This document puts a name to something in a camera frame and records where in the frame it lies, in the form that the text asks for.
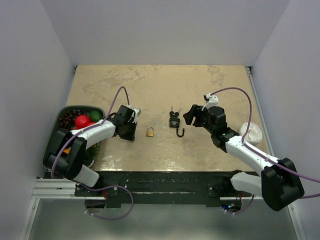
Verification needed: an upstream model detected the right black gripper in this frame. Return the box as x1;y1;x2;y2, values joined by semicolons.
183;105;216;135

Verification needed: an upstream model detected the black padlock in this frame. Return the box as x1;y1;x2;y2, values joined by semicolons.
169;117;185;138

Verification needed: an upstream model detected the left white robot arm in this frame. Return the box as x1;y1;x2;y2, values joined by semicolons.
43;105;141;196

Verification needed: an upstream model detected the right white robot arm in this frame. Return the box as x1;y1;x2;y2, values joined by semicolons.
183;104;305;212

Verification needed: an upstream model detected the brass padlock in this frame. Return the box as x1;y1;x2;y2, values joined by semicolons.
146;127;154;137

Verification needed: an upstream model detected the green toy lime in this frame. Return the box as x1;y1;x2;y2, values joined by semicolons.
89;110;104;123

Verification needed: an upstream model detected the dark green fruit tray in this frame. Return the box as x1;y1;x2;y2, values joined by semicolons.
42;105;106;172

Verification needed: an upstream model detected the red toy apple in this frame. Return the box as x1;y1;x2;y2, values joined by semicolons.
74;115;95;129

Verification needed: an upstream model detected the dark red grape bunch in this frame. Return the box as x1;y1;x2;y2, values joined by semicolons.
59;109;83;130

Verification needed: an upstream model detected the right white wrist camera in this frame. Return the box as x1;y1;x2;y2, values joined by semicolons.
201;93;219;111

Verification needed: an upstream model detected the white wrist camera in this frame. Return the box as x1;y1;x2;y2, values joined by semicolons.
127;105;142;124
201;93;219;111

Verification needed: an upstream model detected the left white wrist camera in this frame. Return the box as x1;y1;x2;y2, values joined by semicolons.
127;105;142;124

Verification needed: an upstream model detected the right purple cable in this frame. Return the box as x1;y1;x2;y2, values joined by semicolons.
211;86;320;215

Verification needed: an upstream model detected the purple cable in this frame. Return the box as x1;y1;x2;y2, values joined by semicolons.
50;86;136;221
211;86;320;215

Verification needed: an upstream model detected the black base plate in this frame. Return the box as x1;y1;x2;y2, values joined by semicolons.
74;171;250;208

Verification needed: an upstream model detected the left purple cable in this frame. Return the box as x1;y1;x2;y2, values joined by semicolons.
50;86;136;221

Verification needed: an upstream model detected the aluminium frame rail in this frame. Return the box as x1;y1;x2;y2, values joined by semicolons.
33;179;239;205

